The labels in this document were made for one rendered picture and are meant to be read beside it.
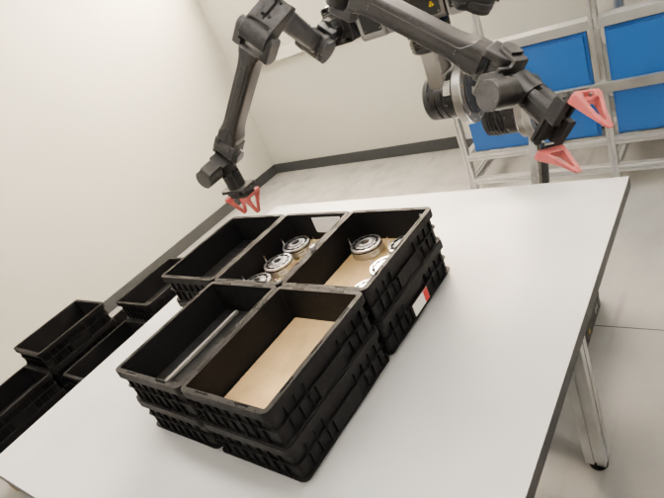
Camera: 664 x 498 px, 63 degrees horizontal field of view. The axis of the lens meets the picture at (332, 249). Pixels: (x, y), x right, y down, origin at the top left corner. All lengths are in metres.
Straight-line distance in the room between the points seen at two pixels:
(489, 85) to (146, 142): 4.01
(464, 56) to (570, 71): 2.08
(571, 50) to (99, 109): 3.33
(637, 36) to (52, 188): 3.74
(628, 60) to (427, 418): 2.28
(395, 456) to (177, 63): 4.38
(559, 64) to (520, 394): 2.21
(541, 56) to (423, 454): 2.40
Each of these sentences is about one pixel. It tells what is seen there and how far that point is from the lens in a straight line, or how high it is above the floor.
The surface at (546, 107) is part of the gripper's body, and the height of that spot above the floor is 1.27.
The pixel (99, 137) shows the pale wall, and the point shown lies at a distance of 4.61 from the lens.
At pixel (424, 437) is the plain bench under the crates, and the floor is 0.70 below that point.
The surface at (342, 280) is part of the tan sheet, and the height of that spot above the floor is 0.83.
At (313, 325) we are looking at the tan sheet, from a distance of 1.48.
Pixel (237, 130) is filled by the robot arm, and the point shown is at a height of 1.33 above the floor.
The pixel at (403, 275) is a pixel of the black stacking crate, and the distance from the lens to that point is 1.48.
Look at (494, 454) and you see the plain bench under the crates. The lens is 1.19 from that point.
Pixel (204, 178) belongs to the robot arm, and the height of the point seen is 1.24.
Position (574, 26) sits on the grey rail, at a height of 0.92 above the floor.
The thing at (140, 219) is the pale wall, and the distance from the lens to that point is 4.70.
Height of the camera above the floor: 1.62
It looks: 26 degrees down
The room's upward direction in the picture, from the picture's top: 24 degrees counter-clockwise
